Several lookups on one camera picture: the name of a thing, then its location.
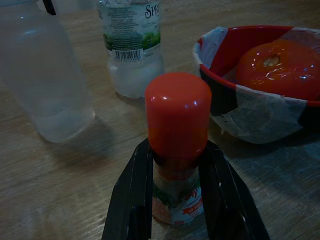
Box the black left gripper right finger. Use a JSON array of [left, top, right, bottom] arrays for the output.
[[199, 141, 271, 240]]

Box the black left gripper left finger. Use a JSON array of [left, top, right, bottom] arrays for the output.
[[101, 142, 155, 240]]

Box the orange capped seasoning bottle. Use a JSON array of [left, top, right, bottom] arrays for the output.
[[144, 71, 213, 226]]

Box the red taped bowl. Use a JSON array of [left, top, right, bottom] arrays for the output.
[[191, 24, 320, 145]]

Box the red tomato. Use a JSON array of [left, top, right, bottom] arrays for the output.
[[235, 39, 320, 101]]

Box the frosted plastic bottle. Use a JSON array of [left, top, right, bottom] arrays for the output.
[[0, 0, 96, 144]]

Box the clear labelled water bottle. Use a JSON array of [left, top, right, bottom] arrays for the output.
[[96, 0, 166, 100]]

